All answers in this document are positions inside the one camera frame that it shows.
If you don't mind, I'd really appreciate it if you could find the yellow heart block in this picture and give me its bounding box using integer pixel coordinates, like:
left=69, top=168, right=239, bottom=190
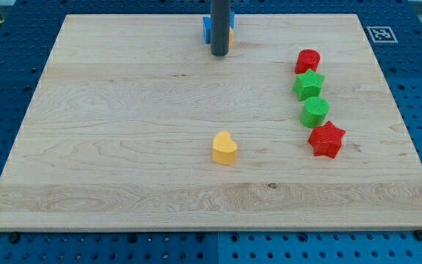
left=212, top=131, right=237, bottom=165

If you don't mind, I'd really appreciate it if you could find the light wooden board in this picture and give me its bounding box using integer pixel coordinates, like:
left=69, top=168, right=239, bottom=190
left=0, top=14, right=422, bottom=232

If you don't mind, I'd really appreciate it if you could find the yellow block behind rod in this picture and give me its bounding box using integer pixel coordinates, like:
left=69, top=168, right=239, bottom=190
left=229, top=27, right=234, bottom=49

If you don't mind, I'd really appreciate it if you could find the green cylinder block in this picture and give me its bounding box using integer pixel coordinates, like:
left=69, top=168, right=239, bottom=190
left=300, top=97, right=330, bottom=128

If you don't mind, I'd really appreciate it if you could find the green star block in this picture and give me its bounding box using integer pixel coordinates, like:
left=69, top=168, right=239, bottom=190
left=293, top=69, right=325, bottom=101

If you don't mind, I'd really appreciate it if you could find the blue block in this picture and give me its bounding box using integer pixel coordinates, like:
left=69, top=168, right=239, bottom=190
left=203, top=11, right=234, bottom=44

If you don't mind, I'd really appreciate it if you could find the red star block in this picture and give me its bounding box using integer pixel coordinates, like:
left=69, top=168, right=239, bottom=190
left=308, top=121, right=346, bottom=158

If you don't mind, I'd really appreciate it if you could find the red cylinder block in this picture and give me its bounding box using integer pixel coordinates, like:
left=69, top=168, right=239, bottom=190
left=295, top=49, right=321, bottom=74

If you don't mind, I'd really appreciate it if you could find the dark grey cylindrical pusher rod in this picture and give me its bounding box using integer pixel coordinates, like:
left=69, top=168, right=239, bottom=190
left=210, top=0, right=231, bottom=57

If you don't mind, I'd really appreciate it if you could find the white fiducial marker tag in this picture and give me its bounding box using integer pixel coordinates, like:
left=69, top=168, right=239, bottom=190
left=366, top=26, right=398, bottom=43

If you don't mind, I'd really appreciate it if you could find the black bolt front left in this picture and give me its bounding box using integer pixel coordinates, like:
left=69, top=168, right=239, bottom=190
left=7, top=232, right=21, bottom=244

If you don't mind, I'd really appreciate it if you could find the black bolt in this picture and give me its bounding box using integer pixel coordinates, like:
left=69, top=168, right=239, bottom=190
left=7, top=232, right=21, bottom=244
left=413, top=230, right=422, bottom=241

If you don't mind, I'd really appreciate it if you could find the black bolt front right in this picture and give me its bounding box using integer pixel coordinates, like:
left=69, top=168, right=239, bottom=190
left=413, top=230, right=422, bottom=241

